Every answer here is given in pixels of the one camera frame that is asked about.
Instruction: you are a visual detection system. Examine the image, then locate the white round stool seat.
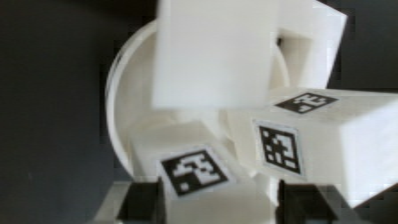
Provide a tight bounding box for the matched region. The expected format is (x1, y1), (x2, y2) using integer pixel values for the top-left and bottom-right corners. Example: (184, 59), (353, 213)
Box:
(104, 19), (291, 188)

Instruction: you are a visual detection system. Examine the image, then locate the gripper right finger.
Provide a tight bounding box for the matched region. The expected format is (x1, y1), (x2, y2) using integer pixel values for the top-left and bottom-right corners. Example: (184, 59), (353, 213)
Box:
(275, 181), (371, 224)

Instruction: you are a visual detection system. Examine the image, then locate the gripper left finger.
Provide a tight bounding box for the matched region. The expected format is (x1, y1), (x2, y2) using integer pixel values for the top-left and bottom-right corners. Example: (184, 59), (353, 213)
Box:
(90, 181), (163, 224)

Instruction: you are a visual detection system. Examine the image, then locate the white stool leg with tags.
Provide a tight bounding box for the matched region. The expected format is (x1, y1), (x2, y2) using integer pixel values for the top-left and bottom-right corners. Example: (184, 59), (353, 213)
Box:
(152, 0), (278, 109)

